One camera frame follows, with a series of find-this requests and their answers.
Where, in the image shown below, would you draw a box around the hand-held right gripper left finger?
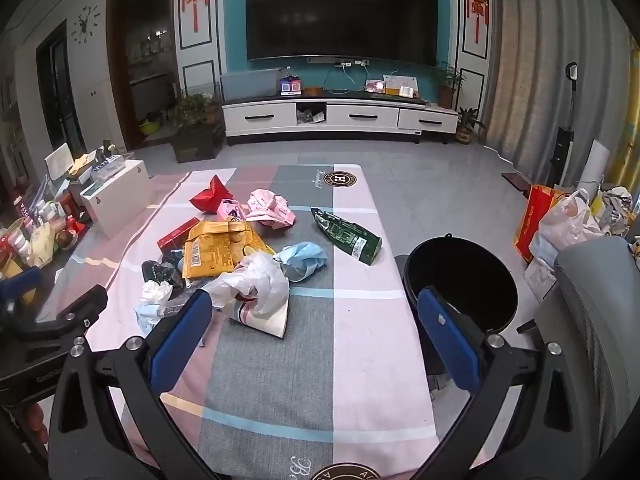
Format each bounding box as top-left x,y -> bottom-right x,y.
47,287 -> 228,480

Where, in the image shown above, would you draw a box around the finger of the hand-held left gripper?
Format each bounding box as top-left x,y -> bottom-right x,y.
0,266 -> 43,313
20,285 -> 108,343

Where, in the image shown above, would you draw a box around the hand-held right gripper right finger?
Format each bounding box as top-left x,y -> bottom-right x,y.
410,287 -> 583,480

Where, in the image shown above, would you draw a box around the white tissue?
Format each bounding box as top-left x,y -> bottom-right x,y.
135,280 -> 173,336

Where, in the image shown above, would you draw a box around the black trash bin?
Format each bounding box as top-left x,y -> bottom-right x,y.
402,234 -> 521,376

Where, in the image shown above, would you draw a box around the black plastic bag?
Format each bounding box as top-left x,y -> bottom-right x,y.
141,252 -> 188,288

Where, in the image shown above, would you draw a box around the white striped paper bag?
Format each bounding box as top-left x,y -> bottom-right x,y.
229,300 -> 290,339

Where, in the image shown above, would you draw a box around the yellow snack bag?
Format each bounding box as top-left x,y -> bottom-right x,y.
181,219 -> 266,280

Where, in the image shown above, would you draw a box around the red box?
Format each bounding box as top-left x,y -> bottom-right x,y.
157,218 -> 201,256

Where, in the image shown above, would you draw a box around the green snack bag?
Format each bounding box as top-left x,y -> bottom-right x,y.
310,206 -> 383,265

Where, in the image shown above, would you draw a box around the red snack bag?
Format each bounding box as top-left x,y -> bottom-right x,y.
189,175 -> 235,212

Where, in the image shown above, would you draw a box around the blue face mask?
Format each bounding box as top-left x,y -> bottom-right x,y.
274,241 -> 330,282

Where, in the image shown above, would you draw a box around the pink plastic bag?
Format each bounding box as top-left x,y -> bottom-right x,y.
246,188 -> 297,231

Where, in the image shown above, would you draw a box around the group of bottles and jars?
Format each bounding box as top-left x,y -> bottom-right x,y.
0,200 -> 91,281

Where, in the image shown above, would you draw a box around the white storage box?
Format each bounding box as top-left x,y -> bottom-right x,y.
80,160 -> 153,240

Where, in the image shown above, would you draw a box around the checked tablecloth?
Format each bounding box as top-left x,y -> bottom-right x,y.
30,164 -> 441,480

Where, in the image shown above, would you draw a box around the red and yellow paper bag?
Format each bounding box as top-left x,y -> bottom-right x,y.
515,185 -> 571,263

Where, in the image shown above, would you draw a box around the grey chair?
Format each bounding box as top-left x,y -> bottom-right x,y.
535,236 -> 640,480

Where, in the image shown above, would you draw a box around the clear plastic organiser box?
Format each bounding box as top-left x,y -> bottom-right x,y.
92,152 -> 136,183

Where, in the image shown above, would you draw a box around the white plastic shopping bag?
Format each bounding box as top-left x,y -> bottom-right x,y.
530,190 -> 606,271

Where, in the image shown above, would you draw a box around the dark floor mat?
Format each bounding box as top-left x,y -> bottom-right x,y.
501,172 -> 532,193

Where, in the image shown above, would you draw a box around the large plant in dark planter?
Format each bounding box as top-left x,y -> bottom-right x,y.
172,92 -> 226,163

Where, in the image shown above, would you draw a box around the black and white patterned cloth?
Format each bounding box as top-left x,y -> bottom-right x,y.
597,187 -> 636,233

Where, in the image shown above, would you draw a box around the small potted plant on floor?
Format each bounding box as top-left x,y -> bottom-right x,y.
455,106 -> 486,145

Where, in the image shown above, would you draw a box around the upright vacuum cleaner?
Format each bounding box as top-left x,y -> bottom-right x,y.
545,62 -> 578,186

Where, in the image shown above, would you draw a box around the white leaning board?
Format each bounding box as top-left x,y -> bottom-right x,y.
580,139 -> 611,183

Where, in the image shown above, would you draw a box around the white television cabinet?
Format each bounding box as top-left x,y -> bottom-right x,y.
221,91 -> 460,147

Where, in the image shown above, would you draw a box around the potted plant in brown pot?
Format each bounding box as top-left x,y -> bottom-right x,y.
430,61 -> 466,109

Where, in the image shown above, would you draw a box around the white and yellow card box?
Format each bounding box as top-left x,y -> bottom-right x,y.
384,75 -> 418,97

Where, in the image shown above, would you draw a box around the grey storage box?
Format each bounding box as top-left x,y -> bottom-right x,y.
220,68 -> 281,101

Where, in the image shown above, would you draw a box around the grey striped curtain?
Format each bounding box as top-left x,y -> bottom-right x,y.
487,0 -> 640,196

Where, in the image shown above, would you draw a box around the large black television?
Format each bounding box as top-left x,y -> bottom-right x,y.
245,0 -> 440,67

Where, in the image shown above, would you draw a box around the black wall clock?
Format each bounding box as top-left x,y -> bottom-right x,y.
70,5 -> 100,43

